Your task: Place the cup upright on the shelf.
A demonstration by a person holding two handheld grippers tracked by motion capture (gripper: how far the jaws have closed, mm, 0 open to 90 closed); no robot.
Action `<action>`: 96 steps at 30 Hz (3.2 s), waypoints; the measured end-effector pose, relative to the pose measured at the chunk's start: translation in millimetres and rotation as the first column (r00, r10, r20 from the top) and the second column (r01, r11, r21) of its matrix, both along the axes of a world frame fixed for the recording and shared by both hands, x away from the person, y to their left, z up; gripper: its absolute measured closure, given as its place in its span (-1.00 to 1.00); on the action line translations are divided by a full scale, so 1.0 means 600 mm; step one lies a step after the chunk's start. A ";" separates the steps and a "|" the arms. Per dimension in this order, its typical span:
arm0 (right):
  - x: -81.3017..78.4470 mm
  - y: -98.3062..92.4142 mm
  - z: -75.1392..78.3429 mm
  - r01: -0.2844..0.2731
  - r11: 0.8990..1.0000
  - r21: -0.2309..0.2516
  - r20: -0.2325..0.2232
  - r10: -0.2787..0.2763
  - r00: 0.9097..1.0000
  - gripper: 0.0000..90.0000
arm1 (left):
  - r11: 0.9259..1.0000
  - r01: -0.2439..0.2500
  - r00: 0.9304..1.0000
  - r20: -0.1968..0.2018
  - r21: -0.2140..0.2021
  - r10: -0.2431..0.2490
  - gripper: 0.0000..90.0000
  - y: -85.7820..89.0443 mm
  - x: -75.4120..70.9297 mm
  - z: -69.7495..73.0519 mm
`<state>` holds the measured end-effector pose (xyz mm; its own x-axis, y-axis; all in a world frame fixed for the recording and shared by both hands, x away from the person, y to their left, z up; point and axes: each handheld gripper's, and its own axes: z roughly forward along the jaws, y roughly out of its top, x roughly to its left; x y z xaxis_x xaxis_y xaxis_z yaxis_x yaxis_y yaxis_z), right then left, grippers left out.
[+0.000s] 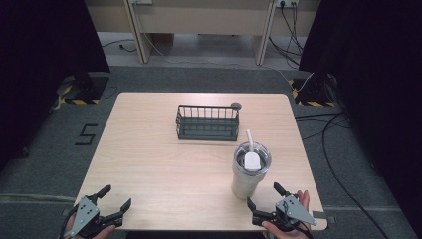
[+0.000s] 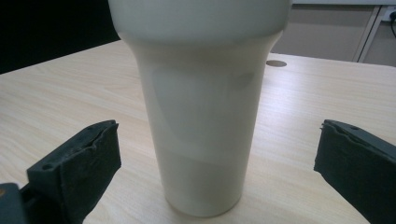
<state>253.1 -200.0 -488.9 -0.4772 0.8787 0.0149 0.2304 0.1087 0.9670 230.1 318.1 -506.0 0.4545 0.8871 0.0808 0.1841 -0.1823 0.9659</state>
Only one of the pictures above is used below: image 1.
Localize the black curtain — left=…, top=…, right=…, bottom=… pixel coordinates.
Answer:
left=0, top=0, right=111, bottom=173
left=298, top=0, right=422, bottom=239

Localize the striped black stand base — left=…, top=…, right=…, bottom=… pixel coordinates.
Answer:
left=289, top=73, right=338, bottom=108
left=55, top=71, right=110, bottom=106

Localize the black floor cable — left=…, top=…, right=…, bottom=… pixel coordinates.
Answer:
left=320, top=113, right=391, bottom=239

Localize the bundle of black hanging cables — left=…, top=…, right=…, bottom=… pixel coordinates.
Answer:
left=268, top=2, right=305, bottom=70

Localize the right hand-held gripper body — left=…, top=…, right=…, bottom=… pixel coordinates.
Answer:
left=251, top=194, right=317, bottom=233

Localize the light wooden desk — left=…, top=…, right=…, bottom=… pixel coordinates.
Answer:
left=122, top=0, right=278, bottom=67

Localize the person's left hand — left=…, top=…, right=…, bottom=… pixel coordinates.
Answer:
left=63, top=216, right=117, bottom=239

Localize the dark wire basket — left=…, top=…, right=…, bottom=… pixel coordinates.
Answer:
left=175, top=104, right=241, bottom=142

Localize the person's right hand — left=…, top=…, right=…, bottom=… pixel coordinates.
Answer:
left=261, top=189, right=312, bottom=239

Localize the white tumbler cup with straw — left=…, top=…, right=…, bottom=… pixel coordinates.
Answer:
left=231, top=129, right=273, bottom=200

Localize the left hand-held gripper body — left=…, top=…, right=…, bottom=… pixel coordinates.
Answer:
left=63, top=194, right=124, bottom=239

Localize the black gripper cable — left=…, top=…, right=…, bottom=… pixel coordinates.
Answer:
left=292, top=220, right=316, bottom=239
left=58, top=203, right=81, bottom=239

